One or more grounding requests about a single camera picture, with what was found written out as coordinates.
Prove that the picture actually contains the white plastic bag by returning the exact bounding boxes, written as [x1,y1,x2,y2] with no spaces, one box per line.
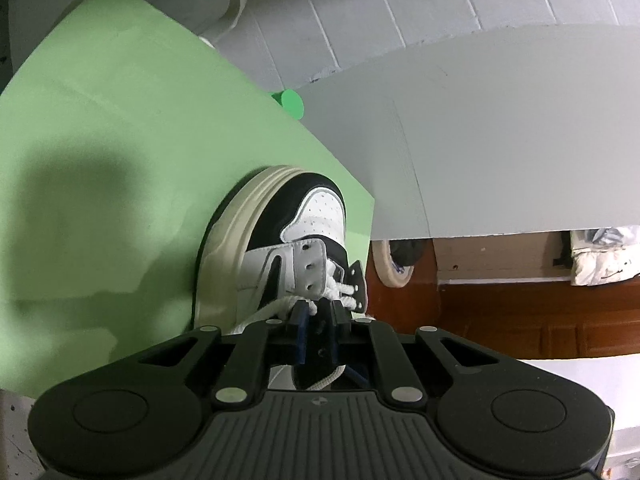
[570,226,640,287]

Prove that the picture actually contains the grey foam board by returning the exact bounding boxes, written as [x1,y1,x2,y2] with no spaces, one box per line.
[295,22,640,242]

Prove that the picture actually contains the green mat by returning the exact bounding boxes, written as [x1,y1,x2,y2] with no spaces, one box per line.
[0,0,376,397]

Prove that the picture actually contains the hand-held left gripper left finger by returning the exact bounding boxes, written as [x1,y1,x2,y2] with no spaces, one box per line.
[134,300,309,407]

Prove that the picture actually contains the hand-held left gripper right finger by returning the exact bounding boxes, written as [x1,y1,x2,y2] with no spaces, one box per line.
[319,299,507,408]

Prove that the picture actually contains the brown wooden cabinet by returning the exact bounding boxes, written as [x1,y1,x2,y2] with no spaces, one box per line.
[365,237,640,362]

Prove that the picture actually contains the white shoelace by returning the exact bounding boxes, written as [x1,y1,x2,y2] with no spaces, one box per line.
[232,280,362,392]

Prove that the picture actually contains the green bottle cap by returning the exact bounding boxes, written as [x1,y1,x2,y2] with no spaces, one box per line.
[271,89,305,121]

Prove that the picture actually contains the black bag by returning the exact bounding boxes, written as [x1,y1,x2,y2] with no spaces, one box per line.
[390,240,427,267]

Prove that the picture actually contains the white and black sneaker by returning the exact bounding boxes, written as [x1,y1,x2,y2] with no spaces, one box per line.
[191,165,369,392]

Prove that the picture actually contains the masking tape roll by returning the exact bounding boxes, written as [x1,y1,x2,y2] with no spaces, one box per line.
[372,239,417,289]

